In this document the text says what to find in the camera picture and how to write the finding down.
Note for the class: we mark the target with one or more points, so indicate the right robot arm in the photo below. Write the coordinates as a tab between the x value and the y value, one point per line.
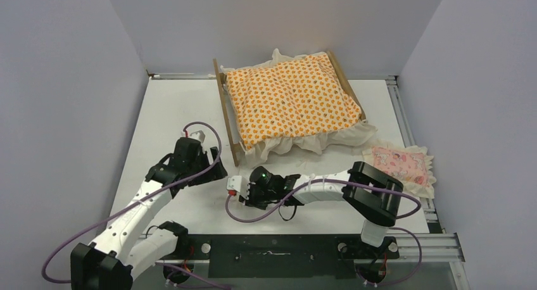
371	192

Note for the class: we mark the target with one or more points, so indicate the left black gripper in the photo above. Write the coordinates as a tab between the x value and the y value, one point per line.
215	173

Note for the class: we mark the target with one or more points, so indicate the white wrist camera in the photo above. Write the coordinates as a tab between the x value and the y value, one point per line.
196	135
237	186

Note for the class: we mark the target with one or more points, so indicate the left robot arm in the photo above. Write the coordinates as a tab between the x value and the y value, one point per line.
117	257

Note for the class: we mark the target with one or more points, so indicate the wooden pet bed frame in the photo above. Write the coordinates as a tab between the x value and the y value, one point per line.
226	112

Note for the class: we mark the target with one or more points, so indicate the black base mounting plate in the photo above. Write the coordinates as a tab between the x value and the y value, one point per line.
272	254

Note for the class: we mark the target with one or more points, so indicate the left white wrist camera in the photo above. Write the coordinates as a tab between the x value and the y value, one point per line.
196	135

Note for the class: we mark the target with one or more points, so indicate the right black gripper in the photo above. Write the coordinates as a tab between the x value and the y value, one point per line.
251	201

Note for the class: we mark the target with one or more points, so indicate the orange patterned pet mattress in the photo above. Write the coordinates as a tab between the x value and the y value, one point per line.
293	103

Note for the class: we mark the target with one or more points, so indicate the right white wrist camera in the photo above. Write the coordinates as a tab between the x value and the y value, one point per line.
237	186

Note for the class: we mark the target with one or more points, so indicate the pink frilled small pillow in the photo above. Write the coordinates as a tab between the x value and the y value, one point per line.
412	166

